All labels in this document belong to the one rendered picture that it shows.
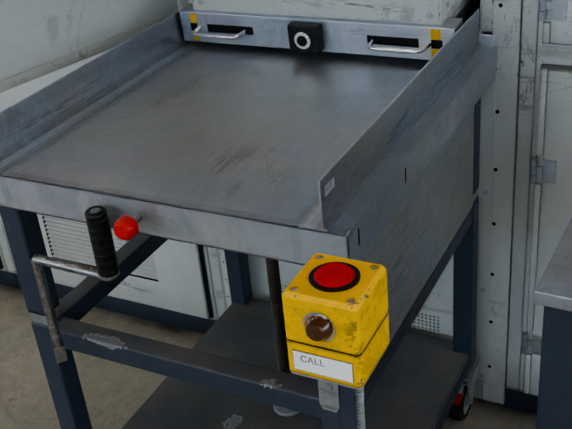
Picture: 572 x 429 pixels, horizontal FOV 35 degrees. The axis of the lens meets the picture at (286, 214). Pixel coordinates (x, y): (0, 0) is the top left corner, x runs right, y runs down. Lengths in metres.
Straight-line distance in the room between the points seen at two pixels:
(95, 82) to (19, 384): 0.98
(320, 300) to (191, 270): 1.38
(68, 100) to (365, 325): 0.81
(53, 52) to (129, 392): 0.87
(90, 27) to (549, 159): 0.89
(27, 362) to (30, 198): 1.08
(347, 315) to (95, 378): 1.49
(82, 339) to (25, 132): 0.34
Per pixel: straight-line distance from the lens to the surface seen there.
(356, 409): 0.97
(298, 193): 1.18
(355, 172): 1.16
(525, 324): 1.93
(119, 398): 2.19
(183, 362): 1.39
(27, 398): 2.27
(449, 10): 1.59
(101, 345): 1.48
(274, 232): 1.13
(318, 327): 0.84
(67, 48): 1.76
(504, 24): 1.65
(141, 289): 2.35
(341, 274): 0.86
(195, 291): 2.24
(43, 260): 1.37
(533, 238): 1.79
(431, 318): 1.99
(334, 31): 1.61
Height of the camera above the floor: 1.38
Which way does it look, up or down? 29 degrees down
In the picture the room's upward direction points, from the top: 6 degrees counter-clockwise
